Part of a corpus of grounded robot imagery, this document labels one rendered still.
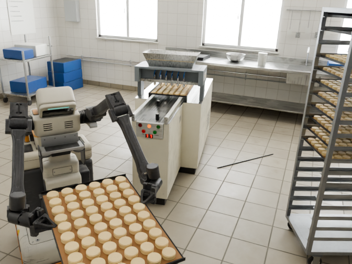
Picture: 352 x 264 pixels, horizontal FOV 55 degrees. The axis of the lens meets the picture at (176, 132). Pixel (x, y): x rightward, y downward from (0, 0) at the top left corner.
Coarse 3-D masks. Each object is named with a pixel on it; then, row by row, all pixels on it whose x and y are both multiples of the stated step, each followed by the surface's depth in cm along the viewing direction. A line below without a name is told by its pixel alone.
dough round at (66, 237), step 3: (63, 234) 127; (66, 234) 127; (69, 234) 128; (72, 234) 128; (63, 237) 126; (66, 237) 126; (69, 237) 126; (72, 237) 126; (63, 240) 125; (66, 240) 125; (69, 240) 125; (72, 240) 126; (63, 243) 125; (66, 243) 125
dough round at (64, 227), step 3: (63, 222) 133; (66, 222) 133; (60, 225) 131; (63, 225) 132; (66, 225) 132; (69, 225) 132; (60, 228) 130; (63, 228) 130; (66, 228) 130; (69, 228) 131; (60, 231) 130; (63, 231) 130; (66, 231) 130; (69, 231) 131
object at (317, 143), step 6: (312, 138) 259; (312, 144) 252; (318, 144) 248; (324, 144) 249; (318, 150) 241; (324, 150) 239; (324, 156) 234; (336, 156) 230; (342, 156) 234; (348, 156) 230
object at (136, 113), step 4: (152, 96) 348; (156, 96) 362; (148, 100) 335; (152, 100) 348; (144, 104) 321; (148, 104) 333; (140, 108) 308; (144, 108) 320; (136, 112) 298; (140, 112) 309; (132, 116) 292; (136, 116) 297; (132, 120) 293
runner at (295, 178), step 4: (296, 180) 275; (300, 180) 276; (304, 180) 276; (308, 180) 276; (312, 180) 276; (316, 180) 277; (320, 180) 277; (328, 180) 277; (332, 180) 278; (336, 180) 278; (340, 180) 278; (344, 180) 278; (348, 180) 279
